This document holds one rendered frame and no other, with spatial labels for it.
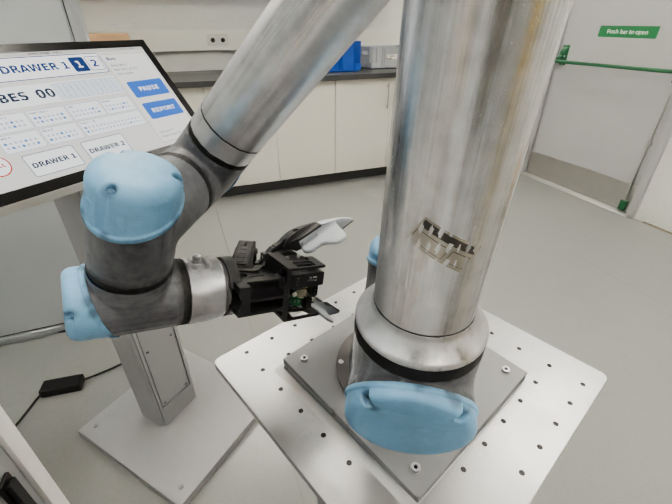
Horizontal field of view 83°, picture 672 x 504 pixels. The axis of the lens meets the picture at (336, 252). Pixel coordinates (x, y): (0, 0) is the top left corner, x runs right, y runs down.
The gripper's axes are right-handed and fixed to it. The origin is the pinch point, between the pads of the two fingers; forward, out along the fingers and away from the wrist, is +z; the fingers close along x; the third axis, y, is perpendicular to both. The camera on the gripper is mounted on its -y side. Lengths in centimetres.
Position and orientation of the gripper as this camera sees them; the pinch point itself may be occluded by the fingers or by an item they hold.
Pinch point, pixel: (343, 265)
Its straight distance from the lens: 58.6
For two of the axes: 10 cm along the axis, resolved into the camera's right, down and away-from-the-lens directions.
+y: 5.7, 3.2, -7.6
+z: 8.1, -0.7, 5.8
